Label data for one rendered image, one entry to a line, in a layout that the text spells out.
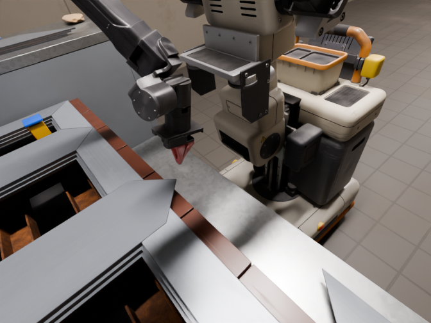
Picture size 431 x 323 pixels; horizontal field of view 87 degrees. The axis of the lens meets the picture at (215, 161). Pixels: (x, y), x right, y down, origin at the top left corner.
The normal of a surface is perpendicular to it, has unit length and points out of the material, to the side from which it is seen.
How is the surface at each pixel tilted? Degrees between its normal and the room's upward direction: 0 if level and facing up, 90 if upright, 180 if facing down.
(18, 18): 90
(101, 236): 0
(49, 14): 90
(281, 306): 0
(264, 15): 98
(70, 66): 90
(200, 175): 0
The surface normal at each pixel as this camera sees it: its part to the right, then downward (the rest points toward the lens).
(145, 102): -0.46, 0.48
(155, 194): -0.11, -0.73
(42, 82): 0.66, 0.45
